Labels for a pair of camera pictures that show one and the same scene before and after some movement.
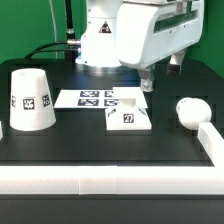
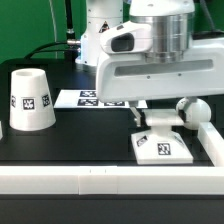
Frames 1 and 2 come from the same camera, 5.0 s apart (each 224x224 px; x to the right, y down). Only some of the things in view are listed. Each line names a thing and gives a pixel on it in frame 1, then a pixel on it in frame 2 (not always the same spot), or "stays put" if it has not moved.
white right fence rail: [212, 142] stays put
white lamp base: [128, 117] -> [161, 145]
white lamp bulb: [193, 111] stays put
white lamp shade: [31, 106] stays put
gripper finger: [174, 65] -> [181, 107]
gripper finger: [147, 75] -> [133, 106]
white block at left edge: [1, 130] stays put
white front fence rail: [112, 180] stays put
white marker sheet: [99, 98] stays put
